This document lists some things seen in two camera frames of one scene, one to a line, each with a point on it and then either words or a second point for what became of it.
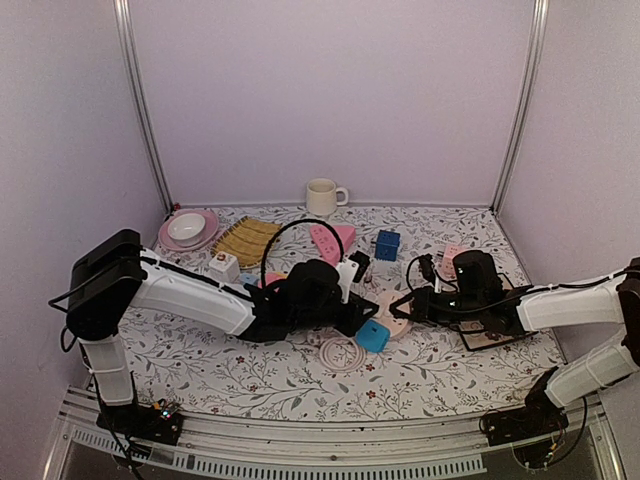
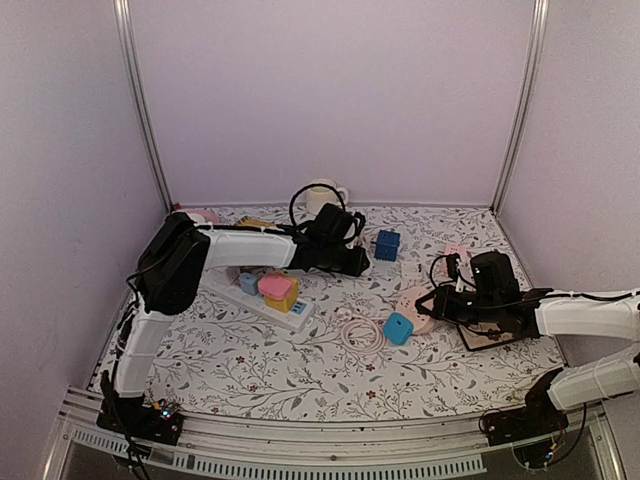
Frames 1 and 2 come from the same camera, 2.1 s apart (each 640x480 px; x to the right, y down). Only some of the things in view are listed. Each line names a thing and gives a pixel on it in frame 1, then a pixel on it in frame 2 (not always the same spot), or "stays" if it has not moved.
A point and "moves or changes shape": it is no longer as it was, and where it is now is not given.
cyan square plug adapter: x=373 y=336 to x=397 y=328
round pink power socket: x=395 y=323 moves or changes shape
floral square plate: x=476 y=337 stays
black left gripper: x=356 y=319 to x=363 y=256
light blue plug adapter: x=249 y=278 stays
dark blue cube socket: x=387 y=245 stays
